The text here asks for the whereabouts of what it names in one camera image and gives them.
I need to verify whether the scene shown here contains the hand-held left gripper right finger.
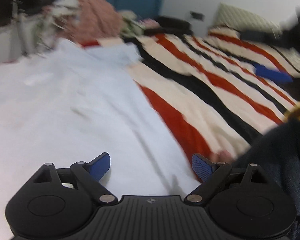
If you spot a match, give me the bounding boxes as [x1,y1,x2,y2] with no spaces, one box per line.
[184,153,273,204]

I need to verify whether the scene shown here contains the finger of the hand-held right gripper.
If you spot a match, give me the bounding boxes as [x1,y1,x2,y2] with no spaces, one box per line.
[254,64,293,83]
[240,29,283,42]

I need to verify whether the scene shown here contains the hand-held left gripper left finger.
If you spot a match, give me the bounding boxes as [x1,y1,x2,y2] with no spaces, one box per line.
[30,152,118,204]

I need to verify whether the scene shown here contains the white garment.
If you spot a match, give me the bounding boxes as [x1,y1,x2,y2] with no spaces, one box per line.
[0,39,215,240]

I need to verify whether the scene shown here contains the cream ribbed pillow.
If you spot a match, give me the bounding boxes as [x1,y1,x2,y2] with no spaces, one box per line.
[215,3,284,32]

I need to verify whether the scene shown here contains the red black cream striped blanket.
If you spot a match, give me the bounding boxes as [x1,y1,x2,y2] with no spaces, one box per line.
[77,26,300,183]

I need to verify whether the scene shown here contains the person's dark blue trousers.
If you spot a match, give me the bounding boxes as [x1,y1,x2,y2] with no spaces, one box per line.
[234,120,300,240]

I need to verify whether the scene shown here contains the black armchair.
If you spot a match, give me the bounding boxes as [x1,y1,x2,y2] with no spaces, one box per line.
[144,16,193,35]

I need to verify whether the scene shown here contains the small pink cloth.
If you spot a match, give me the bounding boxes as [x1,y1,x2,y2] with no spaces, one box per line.
[140,19,160,28]

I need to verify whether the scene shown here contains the green fleece blanket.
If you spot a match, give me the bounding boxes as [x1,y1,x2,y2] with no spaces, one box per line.
[120,10,146,37]

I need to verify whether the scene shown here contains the pink fluffy blanket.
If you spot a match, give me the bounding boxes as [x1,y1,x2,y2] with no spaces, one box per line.
[44,0,123,48]

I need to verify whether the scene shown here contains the grey garment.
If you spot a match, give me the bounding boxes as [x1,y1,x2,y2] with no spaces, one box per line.
[35,0,102,53]

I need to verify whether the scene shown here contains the black wall socket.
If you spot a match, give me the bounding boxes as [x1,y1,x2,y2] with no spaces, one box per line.
[190,11,205,21]

